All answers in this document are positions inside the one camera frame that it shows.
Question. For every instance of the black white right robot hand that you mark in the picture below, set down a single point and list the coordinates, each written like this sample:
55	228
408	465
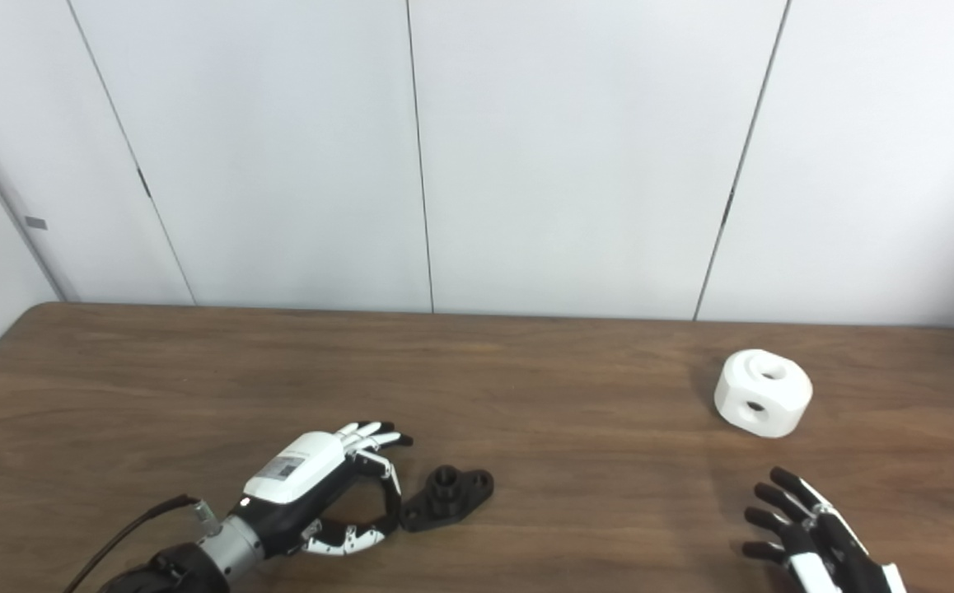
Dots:
823	543

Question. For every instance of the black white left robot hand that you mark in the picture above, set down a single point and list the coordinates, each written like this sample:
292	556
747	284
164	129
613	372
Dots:
300	469

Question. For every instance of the round white plastic piece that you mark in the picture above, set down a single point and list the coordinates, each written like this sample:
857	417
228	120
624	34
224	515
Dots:
782	403

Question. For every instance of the black flanged holder part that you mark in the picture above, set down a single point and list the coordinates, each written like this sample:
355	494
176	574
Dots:
444	498

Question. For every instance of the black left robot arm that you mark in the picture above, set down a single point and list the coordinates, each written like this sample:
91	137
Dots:
197	564

